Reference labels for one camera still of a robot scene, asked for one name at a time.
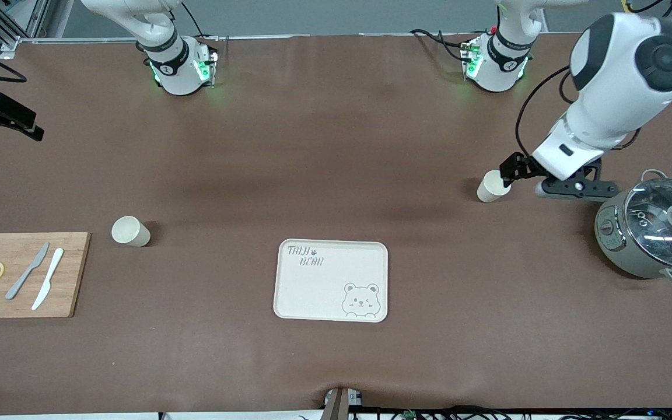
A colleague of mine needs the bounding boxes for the glass pot lid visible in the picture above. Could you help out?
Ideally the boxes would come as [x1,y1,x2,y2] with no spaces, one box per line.
[624,178,672,270]

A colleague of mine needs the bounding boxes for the black right base cable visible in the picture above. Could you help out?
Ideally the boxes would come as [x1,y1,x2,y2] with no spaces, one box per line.
[181,0,206,39]

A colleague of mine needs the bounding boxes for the aluminium frame profile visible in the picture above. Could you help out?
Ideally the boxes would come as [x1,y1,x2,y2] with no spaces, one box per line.
[0,0,51,52]

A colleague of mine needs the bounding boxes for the black left base cable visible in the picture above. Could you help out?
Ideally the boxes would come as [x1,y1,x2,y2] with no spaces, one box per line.
[410,27,472,62]

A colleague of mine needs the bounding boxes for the white plastic knife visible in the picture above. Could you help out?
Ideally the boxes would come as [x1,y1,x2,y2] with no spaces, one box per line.
[31,248,65,311]

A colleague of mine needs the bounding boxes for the grey plastic knife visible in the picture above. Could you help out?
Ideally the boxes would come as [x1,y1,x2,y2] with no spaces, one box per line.
[5,242,50,300]

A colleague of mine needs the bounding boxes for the wooden cutting board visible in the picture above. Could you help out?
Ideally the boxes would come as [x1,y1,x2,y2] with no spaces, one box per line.
[0,232,92,319]

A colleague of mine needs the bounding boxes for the white IKEA cup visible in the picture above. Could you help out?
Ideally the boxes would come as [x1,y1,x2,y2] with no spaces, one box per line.
[476,170,512,204]
[111,215,151,247]

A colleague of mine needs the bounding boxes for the cream tray with bear print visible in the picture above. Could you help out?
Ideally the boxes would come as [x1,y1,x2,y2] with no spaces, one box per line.
[273,239,389,323]

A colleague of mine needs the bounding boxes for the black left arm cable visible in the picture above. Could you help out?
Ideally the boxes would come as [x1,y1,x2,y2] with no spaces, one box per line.
[514,65,641,158]

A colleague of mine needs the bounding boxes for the grey electric cooking pot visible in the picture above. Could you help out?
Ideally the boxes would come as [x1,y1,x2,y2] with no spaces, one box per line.
[594,169,672,285]

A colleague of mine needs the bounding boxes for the black base cable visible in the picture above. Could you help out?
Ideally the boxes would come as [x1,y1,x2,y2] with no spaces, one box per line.
[181,0,206,39]
[410,27,472,62]

